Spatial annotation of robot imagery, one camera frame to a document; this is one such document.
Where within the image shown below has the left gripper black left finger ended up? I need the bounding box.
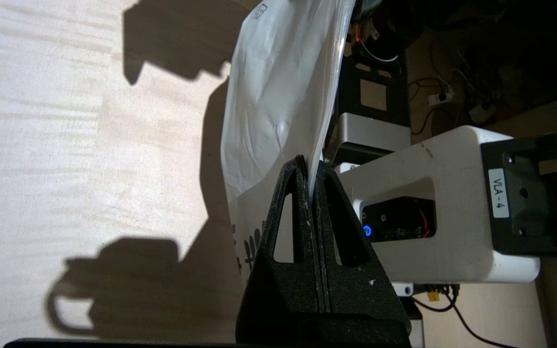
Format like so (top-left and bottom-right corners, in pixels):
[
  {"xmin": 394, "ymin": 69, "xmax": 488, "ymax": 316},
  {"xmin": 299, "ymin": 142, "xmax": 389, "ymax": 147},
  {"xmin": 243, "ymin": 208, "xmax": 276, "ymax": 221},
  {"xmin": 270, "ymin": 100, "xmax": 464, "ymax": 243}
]
[{"xmin": 235, "ymin": 155, "xmax": 323, "ymax": 345}]

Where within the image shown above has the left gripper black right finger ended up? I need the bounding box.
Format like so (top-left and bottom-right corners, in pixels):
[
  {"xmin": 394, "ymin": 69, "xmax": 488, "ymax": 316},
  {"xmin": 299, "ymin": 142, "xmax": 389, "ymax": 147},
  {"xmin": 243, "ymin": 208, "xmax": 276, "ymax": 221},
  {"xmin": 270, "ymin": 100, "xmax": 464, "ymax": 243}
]
[{"xmin": 313, "ymin": 160, "xmax": 412, "ymax": 345}]

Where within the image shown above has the white zip pouch blue horse print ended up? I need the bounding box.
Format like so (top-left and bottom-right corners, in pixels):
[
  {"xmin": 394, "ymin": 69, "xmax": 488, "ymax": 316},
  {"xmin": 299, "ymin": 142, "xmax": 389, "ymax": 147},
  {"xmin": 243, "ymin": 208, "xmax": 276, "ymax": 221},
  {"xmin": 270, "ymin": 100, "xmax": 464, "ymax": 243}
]
[{"xmin": 220, "ymin": 0, "xmax": 356, "ymax": 281}]

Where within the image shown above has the grey robot base chassis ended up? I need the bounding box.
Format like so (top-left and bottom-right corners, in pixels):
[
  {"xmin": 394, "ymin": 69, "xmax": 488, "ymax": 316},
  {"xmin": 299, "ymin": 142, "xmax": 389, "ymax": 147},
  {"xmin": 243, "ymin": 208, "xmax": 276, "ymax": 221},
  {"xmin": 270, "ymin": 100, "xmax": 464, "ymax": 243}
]
[{"xmin": 334, "ymin": 126, "xmax": 557, "ymax": 295}]

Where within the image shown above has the black robot torso column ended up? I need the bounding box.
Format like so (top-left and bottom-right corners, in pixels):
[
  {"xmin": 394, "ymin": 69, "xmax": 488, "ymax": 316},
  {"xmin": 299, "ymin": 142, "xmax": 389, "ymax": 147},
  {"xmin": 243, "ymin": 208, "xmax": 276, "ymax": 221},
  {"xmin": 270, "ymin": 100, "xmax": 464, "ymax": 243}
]
[{"xmin": 327, "ymin": 14, "xmax": 412, "ymax": 167}]

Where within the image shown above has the beige wooden shelf unit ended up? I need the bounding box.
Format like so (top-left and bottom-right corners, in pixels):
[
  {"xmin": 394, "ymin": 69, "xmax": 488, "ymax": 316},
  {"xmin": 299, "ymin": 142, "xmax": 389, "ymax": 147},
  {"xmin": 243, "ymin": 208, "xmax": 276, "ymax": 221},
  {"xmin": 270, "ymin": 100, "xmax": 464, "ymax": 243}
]
[{"xmin": 0, "ymin": 0, "xmax": 269, "ymax": 348}]

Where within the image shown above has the black cable yellow connector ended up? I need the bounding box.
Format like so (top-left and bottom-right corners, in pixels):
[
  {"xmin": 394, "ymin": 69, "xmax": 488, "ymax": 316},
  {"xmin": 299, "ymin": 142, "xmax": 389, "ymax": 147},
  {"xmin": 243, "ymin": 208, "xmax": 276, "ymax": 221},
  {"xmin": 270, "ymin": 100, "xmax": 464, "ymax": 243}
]
[{"xmin": 411, "ymin": 285, "xmax": 521, "ymax": 348}]

